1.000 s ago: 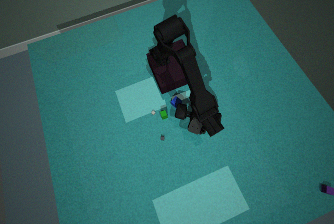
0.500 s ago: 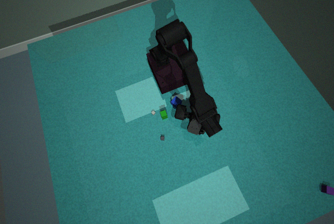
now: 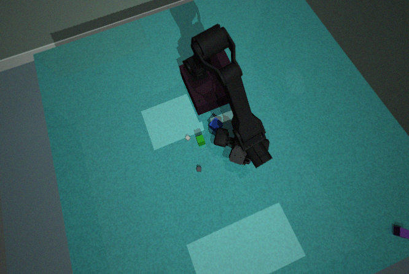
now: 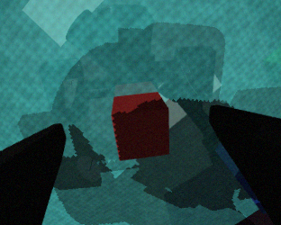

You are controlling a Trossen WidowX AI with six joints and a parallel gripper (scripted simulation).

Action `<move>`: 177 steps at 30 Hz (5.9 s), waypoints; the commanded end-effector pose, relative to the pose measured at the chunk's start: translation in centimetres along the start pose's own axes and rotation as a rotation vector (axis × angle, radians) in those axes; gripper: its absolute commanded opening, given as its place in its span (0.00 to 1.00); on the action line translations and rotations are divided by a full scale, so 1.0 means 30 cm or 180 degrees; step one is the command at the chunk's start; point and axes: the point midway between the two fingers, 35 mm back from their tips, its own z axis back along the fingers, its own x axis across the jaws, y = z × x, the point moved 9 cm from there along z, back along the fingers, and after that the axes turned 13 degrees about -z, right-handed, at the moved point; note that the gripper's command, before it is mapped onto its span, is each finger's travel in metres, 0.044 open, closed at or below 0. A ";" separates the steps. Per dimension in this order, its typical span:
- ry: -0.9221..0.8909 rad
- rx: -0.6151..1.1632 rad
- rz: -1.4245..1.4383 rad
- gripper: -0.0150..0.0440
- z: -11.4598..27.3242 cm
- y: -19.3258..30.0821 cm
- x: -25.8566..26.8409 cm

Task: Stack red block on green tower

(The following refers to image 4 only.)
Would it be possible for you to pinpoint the blue cube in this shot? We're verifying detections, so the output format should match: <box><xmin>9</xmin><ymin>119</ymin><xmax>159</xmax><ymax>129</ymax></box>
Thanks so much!
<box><xmin>235</xmin><ymin>171</ymin><xmax>266</xmax><ymax>214</ymax></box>

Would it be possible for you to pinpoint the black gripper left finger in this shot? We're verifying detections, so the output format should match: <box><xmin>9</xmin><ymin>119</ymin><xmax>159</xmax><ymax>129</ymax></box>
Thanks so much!
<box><xmin>0</xmin><ymin>123</ymin><xmax>67</xmax><ymax>225</ymax></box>

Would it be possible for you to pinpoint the red block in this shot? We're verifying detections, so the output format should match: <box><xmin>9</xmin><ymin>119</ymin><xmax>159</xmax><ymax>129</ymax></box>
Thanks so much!
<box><xmin>111</xmin><ymin>91</ymin><xmax>169</xmax><ymax>161</ymax></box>

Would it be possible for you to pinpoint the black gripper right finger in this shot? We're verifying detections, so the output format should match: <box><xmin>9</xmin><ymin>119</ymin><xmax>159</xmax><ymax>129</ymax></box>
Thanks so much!
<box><xmin>210</xmin><ymin>105</ymin><xmax>281</xmax><ymax>225</ymax></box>

